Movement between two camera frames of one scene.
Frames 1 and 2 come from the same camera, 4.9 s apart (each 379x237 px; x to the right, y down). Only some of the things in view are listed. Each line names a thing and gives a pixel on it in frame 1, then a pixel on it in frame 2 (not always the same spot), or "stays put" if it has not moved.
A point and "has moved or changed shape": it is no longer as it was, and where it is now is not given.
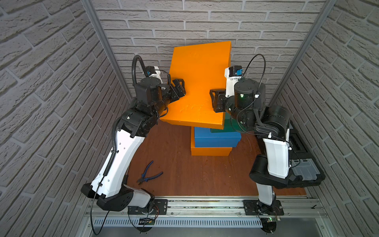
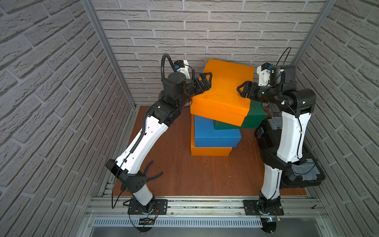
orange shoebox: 202,67 has moved or changed shape
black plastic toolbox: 304,171 stays put
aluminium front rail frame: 295,207 stays put
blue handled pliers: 143,178 stays put
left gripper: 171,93 to 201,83
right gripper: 216,99 to 253,86
